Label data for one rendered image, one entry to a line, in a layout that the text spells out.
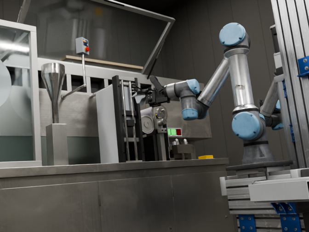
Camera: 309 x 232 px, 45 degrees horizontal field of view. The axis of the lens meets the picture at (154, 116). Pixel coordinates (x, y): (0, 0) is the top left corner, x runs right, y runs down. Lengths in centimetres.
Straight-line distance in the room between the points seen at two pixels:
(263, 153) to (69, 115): 135
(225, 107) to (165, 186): 294
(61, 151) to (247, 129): 108
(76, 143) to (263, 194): 138
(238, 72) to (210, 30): 365
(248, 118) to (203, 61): 373
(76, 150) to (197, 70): 318
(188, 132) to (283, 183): 177
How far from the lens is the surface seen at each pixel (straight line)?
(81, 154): 256
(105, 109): 248
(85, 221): 187
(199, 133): 331
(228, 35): 176
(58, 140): 219
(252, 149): 178
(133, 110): 228
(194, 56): 547
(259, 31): 480
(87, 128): 261
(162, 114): 257
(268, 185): 159
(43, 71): 229
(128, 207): 200
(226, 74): 189
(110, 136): 242
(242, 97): 169
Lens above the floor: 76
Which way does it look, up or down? 11 degrees up
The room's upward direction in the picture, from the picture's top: 6 degrees counter-clockwise
